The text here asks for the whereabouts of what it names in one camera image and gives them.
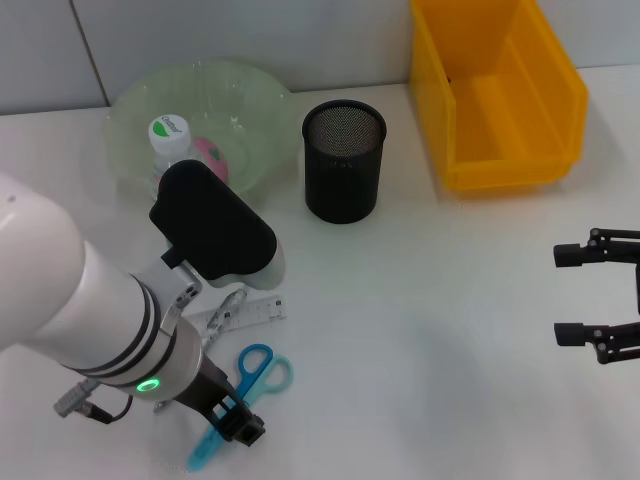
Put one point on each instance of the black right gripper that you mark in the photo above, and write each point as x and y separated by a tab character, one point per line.
637	290

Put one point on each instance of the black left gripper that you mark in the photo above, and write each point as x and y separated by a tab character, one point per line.
207	387

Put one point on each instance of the blue scissors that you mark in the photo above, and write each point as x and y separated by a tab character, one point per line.
270	375

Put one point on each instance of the clear plastic ruler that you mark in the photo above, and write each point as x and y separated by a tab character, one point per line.
260	312

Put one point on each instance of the grey clear pen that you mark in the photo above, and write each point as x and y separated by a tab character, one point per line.
227	310

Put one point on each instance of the pink peach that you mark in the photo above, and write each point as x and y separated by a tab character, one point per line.
212	152

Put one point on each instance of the clear green-label water bottle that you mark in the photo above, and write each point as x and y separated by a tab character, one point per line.
170	132

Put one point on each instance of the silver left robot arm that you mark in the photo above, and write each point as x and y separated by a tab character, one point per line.
75	310

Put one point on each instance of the black mesh pen holder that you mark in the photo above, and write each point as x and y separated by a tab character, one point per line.
342	170

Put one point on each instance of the green glass fruit plate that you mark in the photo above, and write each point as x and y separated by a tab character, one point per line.
250	110

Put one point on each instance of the yellow plastic bin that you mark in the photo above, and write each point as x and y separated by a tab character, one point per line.
500	125

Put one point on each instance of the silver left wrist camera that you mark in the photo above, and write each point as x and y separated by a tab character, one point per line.
215	230

